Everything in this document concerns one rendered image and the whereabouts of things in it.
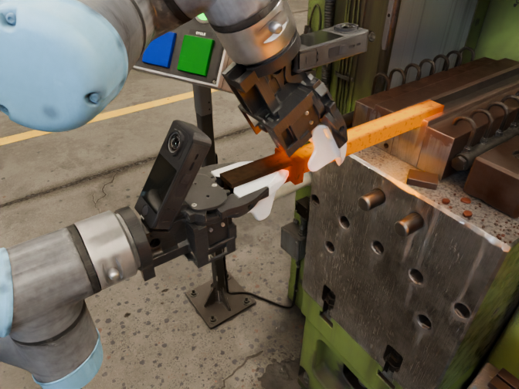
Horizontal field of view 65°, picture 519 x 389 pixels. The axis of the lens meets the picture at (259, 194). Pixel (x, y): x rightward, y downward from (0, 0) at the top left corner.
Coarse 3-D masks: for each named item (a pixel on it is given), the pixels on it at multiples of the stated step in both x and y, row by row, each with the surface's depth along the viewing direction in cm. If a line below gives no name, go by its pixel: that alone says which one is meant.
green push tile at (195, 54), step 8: (184, 40) 86; (192, 40) 85; (200, 40) 85; (208, 40) 84; (184, 48) 86; (192, 48) 85; (200, 48) 85; (208, 48) 84; (184, 56) 86; (192, 56) 86; (200, 56) 85; (208, 56) 84; (184, 64) 87; (192, 64) 86; (200, 64) 85; (208, 64) 84; (192, 72) 86; (200, 72) 85
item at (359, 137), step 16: (400, 112) 64; (416, 112) 64; (432, 112) 65; (352, 128) 59; (368, 128) 59; (384, 128) 59; (400, 128) 62; (352, 144) 57; (368, 144) 59; (256, 160) 51; (272, 160) 51; (288, 160) 51; (304, 160) 51; (224, 176) 48; (240, 176) 48; (256, 176) 49; (288, 176) 53
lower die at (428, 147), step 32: (480, 64) 89; (512, 64) 87; (384, 96) 76; (416, 96) 73; (480, 96) 71; (416, 128) 65; (448, 128) 63; (480, 128) 64; (416, 160) 68; (448, 160) 63
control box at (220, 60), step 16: (176, 32) 88; (192, 32) 86; (208, 32) 84; (176, 48) 88; (144, 64) 92; (176, 64) 88; (224, 64) 84; (192, 80) 87; (208, 80) 85; (224, 80) 86
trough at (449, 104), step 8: (512, 72) 82; (488, 80) 77; (496, 80) 79; (504, 80) 80; (512, 80) 80; (472, 88) 75; (480, 88) 77; (488, 88) 77; (496, 88) 77; (448, 96) 72; (456, 96) 73; (464, 96) 74; (472, 96) 74; (448, 104) 71; (456, 104) 71
